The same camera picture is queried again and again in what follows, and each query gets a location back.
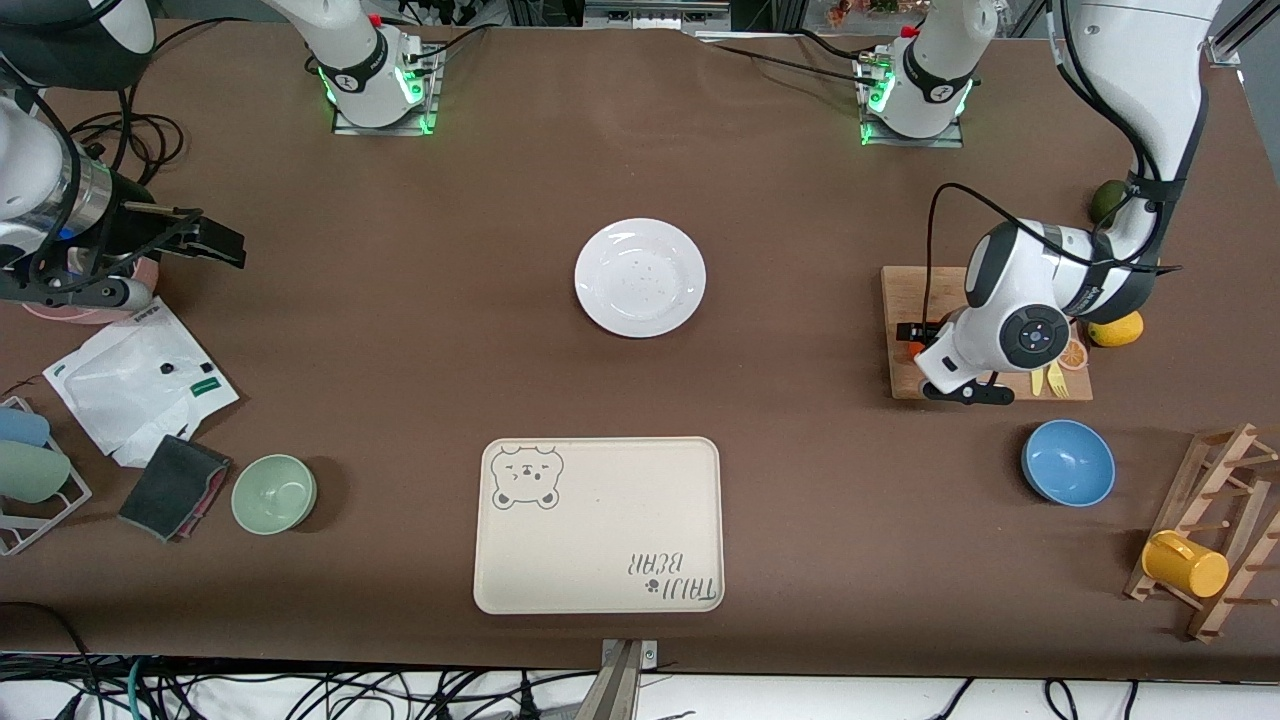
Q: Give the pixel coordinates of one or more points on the yellow mug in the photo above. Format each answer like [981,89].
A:
[1185,565]

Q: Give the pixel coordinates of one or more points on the light blue cup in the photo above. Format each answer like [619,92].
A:
[22,427]

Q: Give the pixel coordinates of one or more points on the wooden mug rack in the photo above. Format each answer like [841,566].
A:
[1215,520]

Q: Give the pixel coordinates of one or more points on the yellow plastic fork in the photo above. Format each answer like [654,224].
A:
[1058,382]

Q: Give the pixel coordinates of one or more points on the cream bear print tray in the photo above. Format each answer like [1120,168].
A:
[600,520]

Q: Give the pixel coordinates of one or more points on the yellow lemon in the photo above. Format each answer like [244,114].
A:
[1118,330]

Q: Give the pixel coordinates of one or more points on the pale green cup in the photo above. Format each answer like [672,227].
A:
[30,472]

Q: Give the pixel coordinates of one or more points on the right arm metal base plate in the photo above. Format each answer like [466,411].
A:
[385,125]

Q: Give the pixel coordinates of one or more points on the orange slice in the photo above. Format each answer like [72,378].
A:
[1075,355]

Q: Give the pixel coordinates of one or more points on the wooden cutting board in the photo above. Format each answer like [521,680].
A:
[905,300]

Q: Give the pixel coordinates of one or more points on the blue bowl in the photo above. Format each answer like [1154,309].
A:
[1068,463]

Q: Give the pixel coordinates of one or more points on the pink bowl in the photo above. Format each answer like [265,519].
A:
[90,316]

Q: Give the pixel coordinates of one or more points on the folded dark grey cloth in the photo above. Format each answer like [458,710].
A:
[170,490]

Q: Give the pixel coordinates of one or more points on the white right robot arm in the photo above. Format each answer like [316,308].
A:
[20,165]

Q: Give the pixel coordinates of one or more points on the white round plate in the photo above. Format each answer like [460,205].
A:
[640,278]

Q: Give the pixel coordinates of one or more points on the grey metal box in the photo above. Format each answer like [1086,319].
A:
[655,12]

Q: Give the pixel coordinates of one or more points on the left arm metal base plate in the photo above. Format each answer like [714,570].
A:
[915,140]

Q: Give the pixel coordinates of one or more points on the light green bowl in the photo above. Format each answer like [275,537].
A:
[273,495]

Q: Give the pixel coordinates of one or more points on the white plastic bag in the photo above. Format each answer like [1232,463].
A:
[130,400]

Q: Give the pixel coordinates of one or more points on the dark green avocado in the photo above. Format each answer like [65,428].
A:
[1105,203]

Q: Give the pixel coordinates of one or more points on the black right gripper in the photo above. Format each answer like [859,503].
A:
[128,235]

